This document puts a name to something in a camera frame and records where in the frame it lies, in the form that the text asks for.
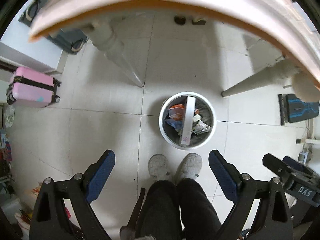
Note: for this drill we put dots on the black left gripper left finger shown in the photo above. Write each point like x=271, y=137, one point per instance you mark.
x=50, y=220

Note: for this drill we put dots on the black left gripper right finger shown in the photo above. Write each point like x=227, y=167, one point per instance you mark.
x=272, y=219

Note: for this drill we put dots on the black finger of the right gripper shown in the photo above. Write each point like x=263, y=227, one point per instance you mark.
x=277, y=166

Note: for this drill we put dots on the pink toothpaste box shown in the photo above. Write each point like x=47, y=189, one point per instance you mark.
x=188, y=121

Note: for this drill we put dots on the blue cartoon tissue pack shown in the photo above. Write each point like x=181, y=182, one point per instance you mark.
x=176, y=124

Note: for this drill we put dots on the orange snack wrapper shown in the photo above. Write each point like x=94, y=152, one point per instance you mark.
x=176, y=112

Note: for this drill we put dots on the green white carton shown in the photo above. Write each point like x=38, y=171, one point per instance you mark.
x=199, y=127

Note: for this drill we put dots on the silver trash bin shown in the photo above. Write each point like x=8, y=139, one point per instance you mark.
x=202, y=107

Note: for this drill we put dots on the black blue floor scale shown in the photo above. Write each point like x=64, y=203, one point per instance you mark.
x=293, y=110

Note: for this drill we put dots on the grey right slipper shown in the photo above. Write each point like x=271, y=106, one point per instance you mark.
x=189, y=168

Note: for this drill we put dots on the grey slipper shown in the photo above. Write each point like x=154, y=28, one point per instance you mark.
x=159, y=168
x=189, y=168

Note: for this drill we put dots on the right table leg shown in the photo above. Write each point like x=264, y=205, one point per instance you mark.
x=278, y=73

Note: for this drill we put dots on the table leg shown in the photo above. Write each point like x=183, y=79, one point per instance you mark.
x=105, y=39
x=278, y=73

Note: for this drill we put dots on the black trouser legs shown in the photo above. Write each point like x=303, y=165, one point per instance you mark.
x=180, y=211

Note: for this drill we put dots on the grey left slipper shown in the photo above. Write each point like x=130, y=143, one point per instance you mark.
x=159, y=168

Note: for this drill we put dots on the pink suitcase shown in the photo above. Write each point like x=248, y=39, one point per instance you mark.
x=28, y=87

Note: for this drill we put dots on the checkered tablecloth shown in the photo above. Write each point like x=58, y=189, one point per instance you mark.
x=273, y=20

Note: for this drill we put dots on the black folding cot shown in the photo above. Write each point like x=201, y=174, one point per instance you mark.
x=71, y=41

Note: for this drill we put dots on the left table leg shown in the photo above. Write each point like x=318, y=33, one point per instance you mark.
x=105, y=39

